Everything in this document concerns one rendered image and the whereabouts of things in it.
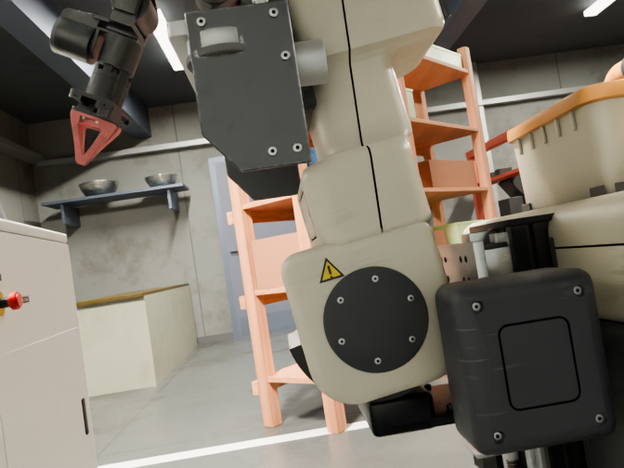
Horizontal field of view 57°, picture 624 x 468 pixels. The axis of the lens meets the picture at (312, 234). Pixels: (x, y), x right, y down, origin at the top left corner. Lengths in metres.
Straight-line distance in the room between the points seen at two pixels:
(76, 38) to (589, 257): 0.76
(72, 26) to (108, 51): 0.07
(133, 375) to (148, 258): 2.55
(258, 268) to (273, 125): 2.32
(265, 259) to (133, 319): 2.11
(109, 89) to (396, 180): 0.51
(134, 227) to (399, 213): 6.63
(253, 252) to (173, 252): 4.21
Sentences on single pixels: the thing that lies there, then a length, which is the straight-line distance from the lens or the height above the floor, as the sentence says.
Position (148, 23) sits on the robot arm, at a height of 1.19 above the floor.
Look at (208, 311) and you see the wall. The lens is 6.99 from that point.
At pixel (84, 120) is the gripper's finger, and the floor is 1.05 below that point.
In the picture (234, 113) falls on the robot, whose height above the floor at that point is 0.94.
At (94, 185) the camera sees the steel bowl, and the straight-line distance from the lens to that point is 6.74.
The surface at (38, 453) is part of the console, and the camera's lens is 1.44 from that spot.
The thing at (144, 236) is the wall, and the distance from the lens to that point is 7.11.
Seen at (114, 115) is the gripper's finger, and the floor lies 1.05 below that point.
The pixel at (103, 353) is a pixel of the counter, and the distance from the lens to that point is 4.83.
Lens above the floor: 0.79
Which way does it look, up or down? 2 degrees up
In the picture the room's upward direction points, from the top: 9 degrees counter-clockwise
